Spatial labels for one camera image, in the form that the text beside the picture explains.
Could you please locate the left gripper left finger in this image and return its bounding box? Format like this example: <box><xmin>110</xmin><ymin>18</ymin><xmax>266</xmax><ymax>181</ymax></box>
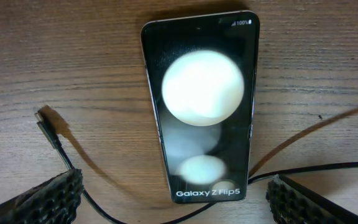
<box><xmin>0</xmin><ymin>169</ymin><xmax>84</xmax><ymax>224</ymax></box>

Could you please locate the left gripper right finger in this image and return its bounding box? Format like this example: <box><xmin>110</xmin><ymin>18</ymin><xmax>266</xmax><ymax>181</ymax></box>
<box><xmin>266</xmin><ymin>175</ymin><xmax>358</xmax><ymax>224</ymax></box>

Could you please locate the black USB charging cable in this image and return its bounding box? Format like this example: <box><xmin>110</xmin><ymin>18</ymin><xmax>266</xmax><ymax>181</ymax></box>
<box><xmin>34</xmin><ymin>111</ymin><xmax>358</xmax><ymax>224</ymax></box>

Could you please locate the black Galaxy flip phone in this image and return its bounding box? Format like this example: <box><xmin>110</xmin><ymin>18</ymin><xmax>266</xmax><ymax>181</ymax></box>
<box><xmin>140</xmin><ymin>10</ymin><xmax>260</xmax><ymax>204</ymax></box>

